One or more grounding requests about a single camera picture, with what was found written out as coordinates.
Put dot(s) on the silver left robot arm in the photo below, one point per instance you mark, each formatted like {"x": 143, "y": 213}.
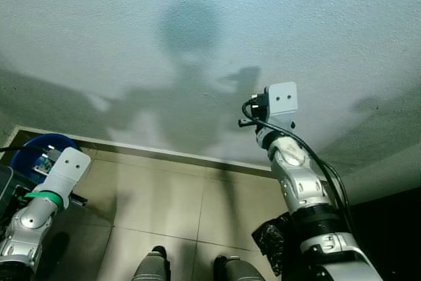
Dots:
{"x": 26, "y": 228}

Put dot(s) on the blue plastic basin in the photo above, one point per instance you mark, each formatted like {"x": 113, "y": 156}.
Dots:
{"x": 39, "y": 144}

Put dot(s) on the black plastic bag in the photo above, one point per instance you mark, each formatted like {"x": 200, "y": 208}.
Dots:
{"x": 273, "y": 241}

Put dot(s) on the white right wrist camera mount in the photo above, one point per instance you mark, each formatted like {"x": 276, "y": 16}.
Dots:
{"x": 283, "y": 100}

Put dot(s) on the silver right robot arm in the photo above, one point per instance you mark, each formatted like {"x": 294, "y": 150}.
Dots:
{"x": 299, "y": 185}

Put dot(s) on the grey right robot leg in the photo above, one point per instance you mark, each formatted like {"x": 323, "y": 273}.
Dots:
{"x": 238, "y": 271}

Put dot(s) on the dark cabinet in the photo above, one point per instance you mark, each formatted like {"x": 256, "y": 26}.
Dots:
{"x": 395, "y": 241}

